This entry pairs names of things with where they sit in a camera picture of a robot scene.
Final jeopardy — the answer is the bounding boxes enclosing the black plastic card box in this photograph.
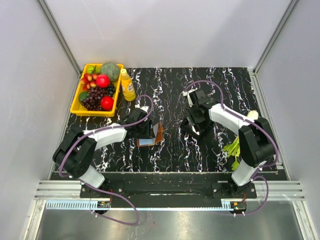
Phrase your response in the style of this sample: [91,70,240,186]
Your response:
[180,113,213,139]

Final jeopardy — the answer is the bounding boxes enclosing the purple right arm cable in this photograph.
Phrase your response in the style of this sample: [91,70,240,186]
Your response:
[181,79,280,217]

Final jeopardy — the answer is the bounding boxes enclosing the green lime fruit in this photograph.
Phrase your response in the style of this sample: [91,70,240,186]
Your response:
[78,91,89,103]

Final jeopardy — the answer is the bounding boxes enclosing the red pomegranate upper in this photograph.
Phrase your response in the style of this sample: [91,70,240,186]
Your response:
[96,74,111,88]

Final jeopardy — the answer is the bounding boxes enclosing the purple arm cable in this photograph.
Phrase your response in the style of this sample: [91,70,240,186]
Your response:
[181,79,280,217]
[58,94,154,226]

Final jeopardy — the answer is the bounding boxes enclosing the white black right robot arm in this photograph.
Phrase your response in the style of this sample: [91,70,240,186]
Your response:
[180,89,277,198]

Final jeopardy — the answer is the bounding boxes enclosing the yellow juice bottle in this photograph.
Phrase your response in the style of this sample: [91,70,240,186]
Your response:
[120,68,136,102]

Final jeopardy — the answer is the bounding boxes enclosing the small red fruit cluster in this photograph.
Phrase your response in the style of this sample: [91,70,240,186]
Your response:
[80,73,98,92]

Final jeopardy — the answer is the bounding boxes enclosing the red pomegranate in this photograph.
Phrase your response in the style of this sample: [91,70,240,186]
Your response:
[96,74,111,88]
[100,96,114,111]

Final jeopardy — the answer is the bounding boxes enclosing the brown leather card holder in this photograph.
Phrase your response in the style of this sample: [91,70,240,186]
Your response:
[137,122,164,147]

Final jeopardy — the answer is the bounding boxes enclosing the dark purple grape bunch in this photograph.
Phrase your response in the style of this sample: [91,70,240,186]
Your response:
[80,86,107,111]

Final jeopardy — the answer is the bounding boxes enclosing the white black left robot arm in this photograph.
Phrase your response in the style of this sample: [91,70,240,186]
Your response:
[52,105,154,198]

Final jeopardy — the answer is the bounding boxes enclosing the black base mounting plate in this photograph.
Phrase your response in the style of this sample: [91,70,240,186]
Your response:
[79,171,258,210]

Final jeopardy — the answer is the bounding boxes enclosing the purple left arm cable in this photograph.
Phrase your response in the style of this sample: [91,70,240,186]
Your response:
[58,94,154,226]

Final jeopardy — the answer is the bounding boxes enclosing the yellow plastic fruit tray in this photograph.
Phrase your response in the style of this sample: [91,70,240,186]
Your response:
[70,63,121,117]

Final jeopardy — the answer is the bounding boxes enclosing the red pomegranate lower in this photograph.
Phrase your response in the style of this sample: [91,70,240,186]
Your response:
[100,96,114,111]

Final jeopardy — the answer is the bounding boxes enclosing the green melon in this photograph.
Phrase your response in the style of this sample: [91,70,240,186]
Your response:
[100,62,121,83]

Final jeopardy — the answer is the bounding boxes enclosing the black grape bunch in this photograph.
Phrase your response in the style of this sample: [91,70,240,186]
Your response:
[106,83,117,97]

